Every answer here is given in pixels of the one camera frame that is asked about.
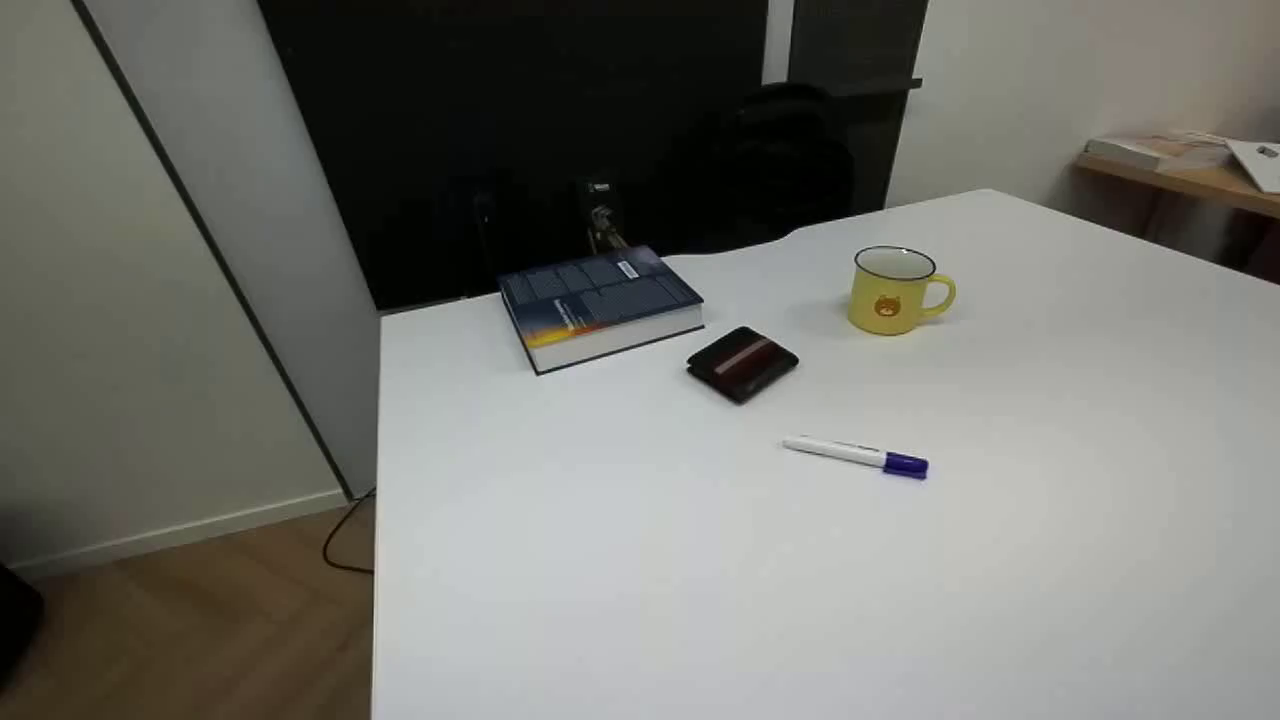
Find white marker with blue cap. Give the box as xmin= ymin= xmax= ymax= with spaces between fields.
xmin=781 ymin=436 xmax=933 ymax=484

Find yellow enamel mug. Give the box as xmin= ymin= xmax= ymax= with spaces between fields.
xmin=845 ymin=240 xmax=959 ymax=339

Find blue hardcover book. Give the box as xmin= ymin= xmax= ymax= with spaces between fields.
xmin=495 ymin=240 xmax=706 ymax=380

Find small black case red stripe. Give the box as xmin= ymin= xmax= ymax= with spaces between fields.
xmin=685 ymin=318 xmax=804 ymax=408

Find black office chair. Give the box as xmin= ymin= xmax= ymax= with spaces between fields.
xmin=690 ymin=74 xmax=922 ymax=253

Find black partition panel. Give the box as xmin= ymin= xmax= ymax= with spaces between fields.
xmin=789 ymin=0 xmax=933 ymax=216
xmin=256 ymin=0 xmax=775 ymax=313

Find white leaning board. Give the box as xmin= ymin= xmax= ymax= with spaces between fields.
xmin=70 ymin=0 xmax=384 ymax=503

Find stack of books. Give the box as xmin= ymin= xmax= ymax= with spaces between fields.
xmin=1080 ymin=126 xmax=1234 ymax=177

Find wooden shelf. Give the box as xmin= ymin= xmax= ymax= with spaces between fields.
xmin=1072 ymin=141 xmax=1280 ymax=225

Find white paper sheet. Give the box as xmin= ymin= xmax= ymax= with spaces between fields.
xmin=1223 ymin=135 xmax=1280 ymax=200

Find small camera on tripod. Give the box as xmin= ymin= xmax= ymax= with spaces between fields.
xmin=575 ymin=173 xmax=631 ymax=260

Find black floor cable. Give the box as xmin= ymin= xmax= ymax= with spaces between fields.
xmin=316 ymin=487 xmax=378 ymax=581

